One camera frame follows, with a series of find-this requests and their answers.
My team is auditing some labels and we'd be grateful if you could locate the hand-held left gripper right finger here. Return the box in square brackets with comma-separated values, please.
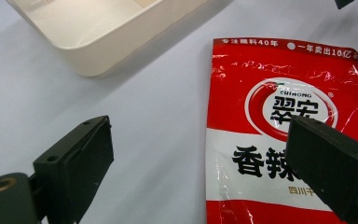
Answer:
[284, 115, 358, 224]

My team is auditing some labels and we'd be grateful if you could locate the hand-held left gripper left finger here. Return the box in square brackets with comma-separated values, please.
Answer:
[33, 115, 116, 224]

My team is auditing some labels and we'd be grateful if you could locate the red and white seasoning packet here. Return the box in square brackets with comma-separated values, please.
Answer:
[204, 36, 358, 224]

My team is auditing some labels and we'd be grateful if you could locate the cream plastic tray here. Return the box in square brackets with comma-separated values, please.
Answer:
[6, 0, 211, 77]

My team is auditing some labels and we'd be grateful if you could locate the small dark object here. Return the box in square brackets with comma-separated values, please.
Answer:
[334, 0, 355, 10]

